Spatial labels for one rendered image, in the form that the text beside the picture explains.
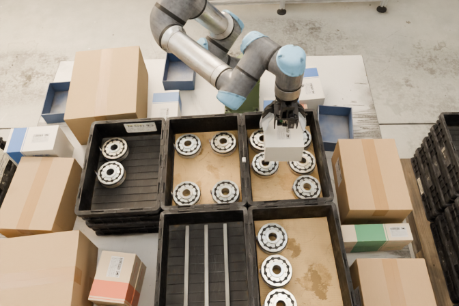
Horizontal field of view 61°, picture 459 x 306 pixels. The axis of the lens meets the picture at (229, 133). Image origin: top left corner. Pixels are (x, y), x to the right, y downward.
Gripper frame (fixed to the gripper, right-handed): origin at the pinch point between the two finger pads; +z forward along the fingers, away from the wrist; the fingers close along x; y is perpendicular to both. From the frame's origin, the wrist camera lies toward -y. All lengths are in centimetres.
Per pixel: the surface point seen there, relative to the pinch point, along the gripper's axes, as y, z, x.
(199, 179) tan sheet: 5.6, 27.7, -30.5
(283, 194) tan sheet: 12.1, 27.6, 1.8
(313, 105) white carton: -37, 37, 19
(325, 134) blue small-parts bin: -23, 41, 23
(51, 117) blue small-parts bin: -31, 37, -103
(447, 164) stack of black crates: -18, 60, 84
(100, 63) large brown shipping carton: -51, 21, -78
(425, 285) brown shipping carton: 45, 24, 44
